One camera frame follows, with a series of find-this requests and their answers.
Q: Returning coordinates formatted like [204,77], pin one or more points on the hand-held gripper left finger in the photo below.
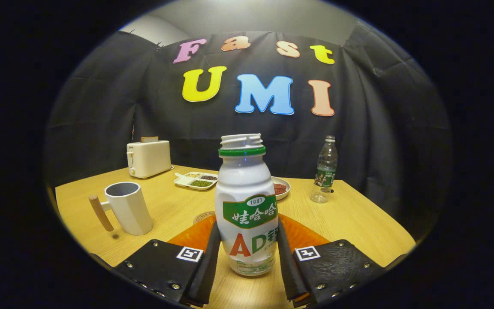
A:
[208,266]

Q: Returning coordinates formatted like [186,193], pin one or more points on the white juice bottle green label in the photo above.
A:
[247,180]

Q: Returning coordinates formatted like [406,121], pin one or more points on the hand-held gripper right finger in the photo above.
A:
[287,266]

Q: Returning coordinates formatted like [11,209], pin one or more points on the slice of toast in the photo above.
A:
[149,139]

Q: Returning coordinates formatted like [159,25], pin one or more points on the black backdrop cloth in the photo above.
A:
[101,107]

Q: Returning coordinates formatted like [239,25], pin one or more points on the clear plastic water bottle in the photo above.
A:
[325,171]

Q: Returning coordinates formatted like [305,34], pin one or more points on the white round plate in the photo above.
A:
[284,182]

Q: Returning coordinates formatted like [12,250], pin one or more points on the wooden table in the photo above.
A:
[350,223]

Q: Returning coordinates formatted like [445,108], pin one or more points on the white toaster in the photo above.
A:
[150,159]

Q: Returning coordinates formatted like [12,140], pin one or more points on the red meat slices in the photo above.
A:
[279,189]

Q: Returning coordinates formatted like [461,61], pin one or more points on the round cork coaster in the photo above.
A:
[202,216]

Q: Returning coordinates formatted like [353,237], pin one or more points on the white divided snack tray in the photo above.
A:
[187,180]

